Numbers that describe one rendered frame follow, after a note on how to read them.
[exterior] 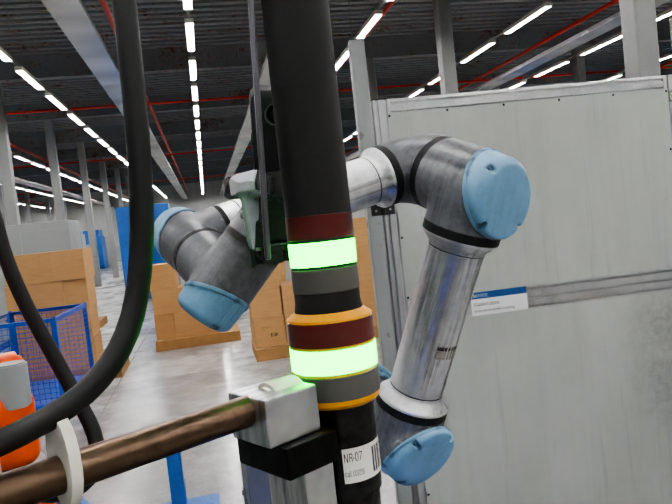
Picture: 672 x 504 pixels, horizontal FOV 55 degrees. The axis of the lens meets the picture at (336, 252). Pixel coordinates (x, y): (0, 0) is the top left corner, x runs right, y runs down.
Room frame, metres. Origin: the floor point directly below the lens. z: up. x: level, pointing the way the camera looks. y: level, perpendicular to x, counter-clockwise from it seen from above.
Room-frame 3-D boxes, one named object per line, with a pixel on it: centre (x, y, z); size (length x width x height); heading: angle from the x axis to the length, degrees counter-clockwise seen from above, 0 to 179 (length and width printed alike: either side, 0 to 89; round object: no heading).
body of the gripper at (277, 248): (0.61, 0.05, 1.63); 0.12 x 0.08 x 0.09; 7
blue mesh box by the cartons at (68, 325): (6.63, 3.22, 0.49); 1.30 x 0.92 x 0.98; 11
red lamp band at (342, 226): (0.32, 0.01, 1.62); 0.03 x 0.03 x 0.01
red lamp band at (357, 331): (0.32, 0.01, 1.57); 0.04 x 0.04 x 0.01
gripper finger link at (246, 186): (0.51, 0.06, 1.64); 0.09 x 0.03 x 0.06; 176
